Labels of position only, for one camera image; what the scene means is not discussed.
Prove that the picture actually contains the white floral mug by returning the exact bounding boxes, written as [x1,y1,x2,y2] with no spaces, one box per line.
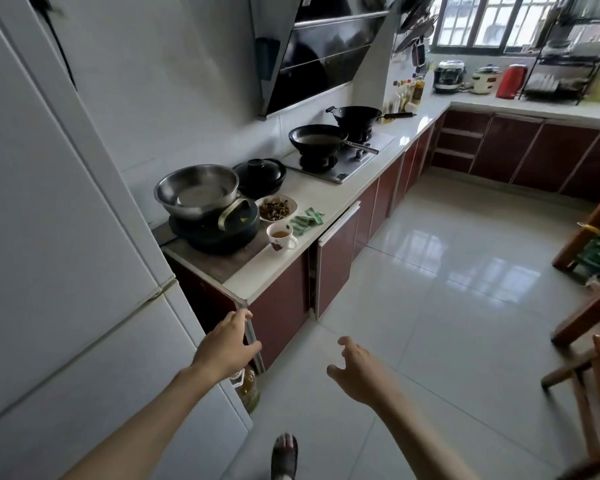
[266,223,299,253]

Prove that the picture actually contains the black pot with gold handle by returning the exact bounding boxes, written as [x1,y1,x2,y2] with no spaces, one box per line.
[169,196,261,254]

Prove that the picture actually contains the group of condiment bottles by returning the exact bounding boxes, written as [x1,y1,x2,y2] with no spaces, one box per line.
[391,75,427,113]

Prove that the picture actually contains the black wok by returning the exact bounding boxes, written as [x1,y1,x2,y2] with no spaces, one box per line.
[325,105,417,131]

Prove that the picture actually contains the black clay pot with lid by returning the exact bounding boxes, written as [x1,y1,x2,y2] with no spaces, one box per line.
[232,158,288,199]

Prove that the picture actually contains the silver black rice cooker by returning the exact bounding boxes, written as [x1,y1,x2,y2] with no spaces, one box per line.
[432,60,467,94]

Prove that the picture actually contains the person's left hand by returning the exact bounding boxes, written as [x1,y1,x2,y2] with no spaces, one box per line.
[191,309,263,383]

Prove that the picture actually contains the yellow oil bottle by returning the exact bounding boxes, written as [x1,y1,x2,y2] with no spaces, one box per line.
[229,365,262,414]

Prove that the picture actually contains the wooden chair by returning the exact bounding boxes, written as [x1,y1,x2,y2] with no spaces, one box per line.
[540,335,600,480]

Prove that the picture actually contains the window with bars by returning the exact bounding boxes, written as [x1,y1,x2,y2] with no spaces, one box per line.
[430,0,571,56]

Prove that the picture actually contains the person's right forearm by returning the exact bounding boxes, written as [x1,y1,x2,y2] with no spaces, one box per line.
[365,391,481,480]

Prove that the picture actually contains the black frying pan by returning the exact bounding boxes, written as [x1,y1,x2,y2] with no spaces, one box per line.
[288,125,381,156]

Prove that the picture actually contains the black range hood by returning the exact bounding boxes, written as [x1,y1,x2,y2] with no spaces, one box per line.
[249,0,401,121]

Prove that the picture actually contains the cream rice cooker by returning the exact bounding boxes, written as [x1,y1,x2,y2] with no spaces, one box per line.
[471,65,504,95]

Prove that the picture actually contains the black induction cooker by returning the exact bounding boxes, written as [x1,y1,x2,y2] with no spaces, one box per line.
[161,222,271,284]

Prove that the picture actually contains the stainless steel mixing bowl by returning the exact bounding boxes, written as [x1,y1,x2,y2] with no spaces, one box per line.
[154,164,241,219]

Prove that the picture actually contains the person's black sandal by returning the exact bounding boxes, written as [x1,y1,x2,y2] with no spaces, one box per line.
[270,433,299,480]

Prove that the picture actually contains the white refrigerator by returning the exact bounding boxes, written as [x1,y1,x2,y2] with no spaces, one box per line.
[0,0,255,480]

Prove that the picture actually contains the red electric kettle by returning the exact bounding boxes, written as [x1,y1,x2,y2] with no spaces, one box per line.
[495,64,528,100]

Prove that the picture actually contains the dark red base cabinets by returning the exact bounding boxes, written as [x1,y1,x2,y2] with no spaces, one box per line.
[167,109,600,375]

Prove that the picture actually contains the person's left forearm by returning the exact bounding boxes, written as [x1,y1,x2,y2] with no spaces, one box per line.
[60,364,222,480]

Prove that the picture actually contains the person's right hand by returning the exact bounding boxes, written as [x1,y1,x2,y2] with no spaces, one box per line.
[326,336,400,409]

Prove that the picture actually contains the gas stove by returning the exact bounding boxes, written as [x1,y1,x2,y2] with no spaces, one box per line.
[283,131,397,185]

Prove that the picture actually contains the green plastic packets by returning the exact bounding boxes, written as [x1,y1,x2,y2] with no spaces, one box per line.
[290,207,326,238]

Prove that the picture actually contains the black dish rack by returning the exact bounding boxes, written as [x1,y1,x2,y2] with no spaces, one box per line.
[519,0,600,105]

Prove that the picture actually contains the hanging kitchen utensils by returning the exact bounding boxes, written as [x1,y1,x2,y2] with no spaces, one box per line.
[393,0,441,70]

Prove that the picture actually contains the white bowl of food scraps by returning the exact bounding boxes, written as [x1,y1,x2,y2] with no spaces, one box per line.
[256,195,299,223]

